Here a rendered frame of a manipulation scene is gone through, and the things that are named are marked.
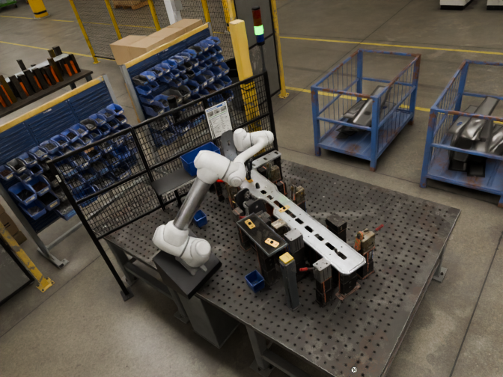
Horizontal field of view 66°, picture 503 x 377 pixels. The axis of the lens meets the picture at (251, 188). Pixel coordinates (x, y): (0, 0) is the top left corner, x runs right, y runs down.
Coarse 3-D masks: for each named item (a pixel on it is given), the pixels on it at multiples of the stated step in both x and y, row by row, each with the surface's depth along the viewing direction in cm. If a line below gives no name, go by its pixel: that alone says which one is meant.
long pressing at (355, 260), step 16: (256, 176) 313; (256, 192) 296; (272, 192) 293; (288, 224) 263; (304, 224) 261; (320, 224) 259; (304, 240) 250; (336, 240) 246; (320, 256) 239; (336, 256) 236; (352, 256) 234; (352, 272) 226
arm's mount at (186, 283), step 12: (156, 264) 263; (168, 264) 265; (180, 264) 268; (204, 264) 275; (216, 264) 279; (168, 276) 262; (180, 276) 265; (192, 276) 268; (204, 276) 272; (180, 288) 262; (192, 288) 265
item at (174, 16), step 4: (164, 0) 655; (168, 0) 649; (172, 0) 644; (176, 0) 646; (168, 4) 655; (172, 4) 650; (176, 4) 649; (180, 4) 656; (168, 8) 660; (172, 8) 655; (176, 8) 651; (180, 8) 658; (168, 12) 665; (172, 12) 660; (176, 12) 664; (168, 16) 671; (172, 16) 666; (176, 16) 664; (180, 16) 674; (172, 20) 671; (176, 20) 669
